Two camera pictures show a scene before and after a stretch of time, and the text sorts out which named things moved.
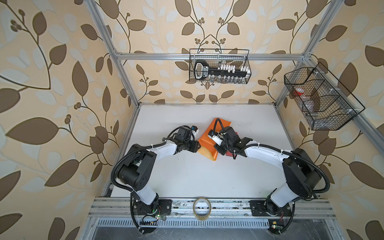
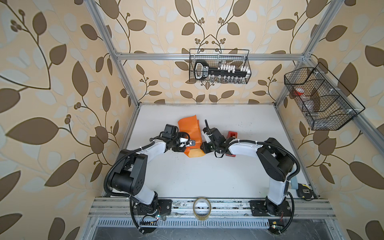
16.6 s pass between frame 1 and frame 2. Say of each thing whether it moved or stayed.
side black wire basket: stayed
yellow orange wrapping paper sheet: moved
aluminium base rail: stayed
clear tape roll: stayed
